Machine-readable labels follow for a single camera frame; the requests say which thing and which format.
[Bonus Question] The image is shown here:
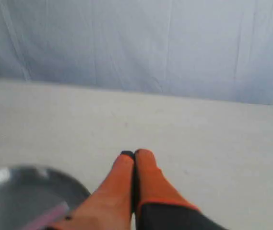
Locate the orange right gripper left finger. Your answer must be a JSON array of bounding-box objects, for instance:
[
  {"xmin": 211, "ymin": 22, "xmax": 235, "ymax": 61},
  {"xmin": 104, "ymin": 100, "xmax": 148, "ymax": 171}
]
[{"xmin": 51, "ymin": 151, "xmax": 134, "ymax": 230}]

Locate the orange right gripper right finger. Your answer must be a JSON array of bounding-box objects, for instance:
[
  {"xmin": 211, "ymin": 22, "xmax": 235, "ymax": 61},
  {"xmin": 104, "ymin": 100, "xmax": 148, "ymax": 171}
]
[{"xmin": 134, "ymin": 149, "xmax": 225, "ymax": 230}]

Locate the pink straw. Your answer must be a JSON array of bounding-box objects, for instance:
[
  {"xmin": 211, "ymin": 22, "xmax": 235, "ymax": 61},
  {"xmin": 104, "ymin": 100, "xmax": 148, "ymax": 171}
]
[{"xmin": 23, "ymin": 202, "xmax": 69, "ymax": 230}]

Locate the round metal plate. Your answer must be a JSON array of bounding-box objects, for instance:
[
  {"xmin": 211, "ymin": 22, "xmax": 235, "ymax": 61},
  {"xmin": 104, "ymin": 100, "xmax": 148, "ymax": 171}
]
[{"xmin": 0, "ymin": 165, "xmax": 90, "ymax": 230}]

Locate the white backdrop cloth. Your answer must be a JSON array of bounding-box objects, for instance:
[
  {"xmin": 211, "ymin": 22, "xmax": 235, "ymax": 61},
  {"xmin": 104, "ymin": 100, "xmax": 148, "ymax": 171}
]
[{"xmin": 0, "ymin": 0, "xmax": 273, "ymax": 105}]

